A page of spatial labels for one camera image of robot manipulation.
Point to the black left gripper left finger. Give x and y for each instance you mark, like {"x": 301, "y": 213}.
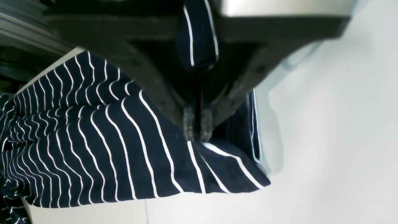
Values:
{"x": 117, "y": 39}

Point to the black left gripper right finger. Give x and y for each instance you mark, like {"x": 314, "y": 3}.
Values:
{"x": 250, "y": 48}

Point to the navy white-striped T-shirt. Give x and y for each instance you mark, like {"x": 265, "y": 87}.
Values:
{"x": 85, "y": 133}

